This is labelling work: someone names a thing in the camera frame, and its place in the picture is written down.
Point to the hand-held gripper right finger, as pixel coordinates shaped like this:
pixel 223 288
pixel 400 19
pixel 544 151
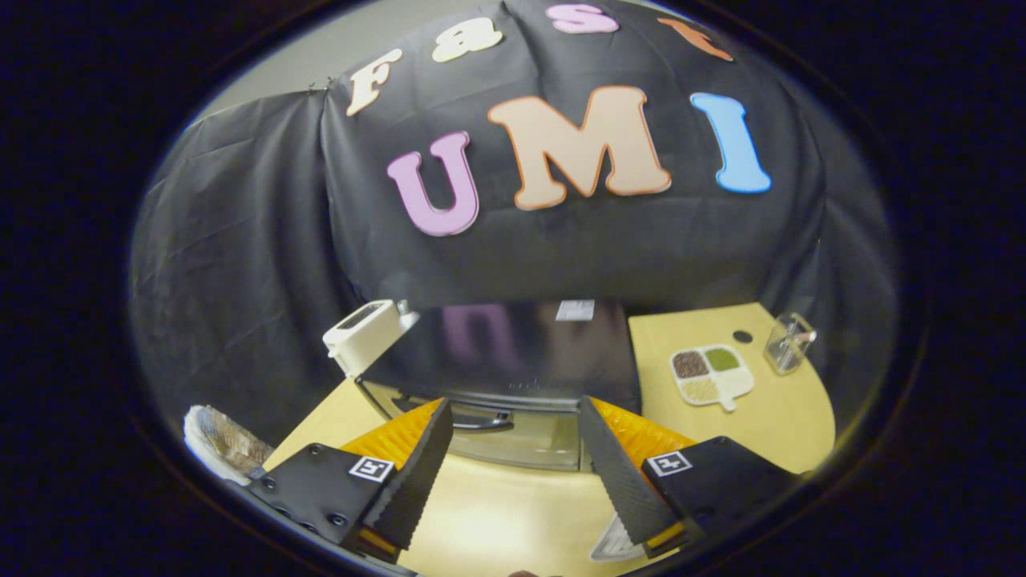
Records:
pixel 617 473

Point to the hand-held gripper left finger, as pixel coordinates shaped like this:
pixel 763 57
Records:
pixel 417 473

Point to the black toaster oven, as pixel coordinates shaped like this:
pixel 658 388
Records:
pixel 513 344

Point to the white pop-up toaster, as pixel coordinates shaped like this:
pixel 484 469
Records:
pixel 365 336

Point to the ribbed metal tray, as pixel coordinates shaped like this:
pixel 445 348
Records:
pixel 613 545

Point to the white divided grain dish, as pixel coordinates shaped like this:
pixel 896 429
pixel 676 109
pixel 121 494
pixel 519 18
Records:
pixel 733 383

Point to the black round table grommet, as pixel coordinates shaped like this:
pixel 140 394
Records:
pixel 742 336

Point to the white woven basket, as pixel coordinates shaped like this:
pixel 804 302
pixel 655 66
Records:
pixel 220 441

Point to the black backdrop cloth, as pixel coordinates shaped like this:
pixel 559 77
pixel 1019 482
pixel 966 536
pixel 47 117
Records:
pixel 240 240

